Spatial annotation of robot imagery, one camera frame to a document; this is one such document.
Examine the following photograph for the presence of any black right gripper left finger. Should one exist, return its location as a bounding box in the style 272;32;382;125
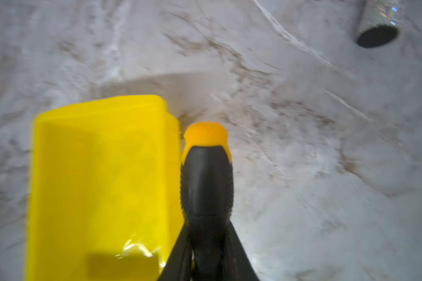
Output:
158;224;192;281

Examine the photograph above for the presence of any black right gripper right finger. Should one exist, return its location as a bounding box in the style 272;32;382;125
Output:
222;222;260;281

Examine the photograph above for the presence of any black yellow handled screwdriver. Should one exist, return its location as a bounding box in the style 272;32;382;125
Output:
181;122;234;281

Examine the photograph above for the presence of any yellow plastic bin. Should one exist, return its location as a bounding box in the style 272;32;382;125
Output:
26;95;183;281

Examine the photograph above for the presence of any silver glitter microphone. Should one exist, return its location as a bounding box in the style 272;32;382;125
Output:
356;0;404;49

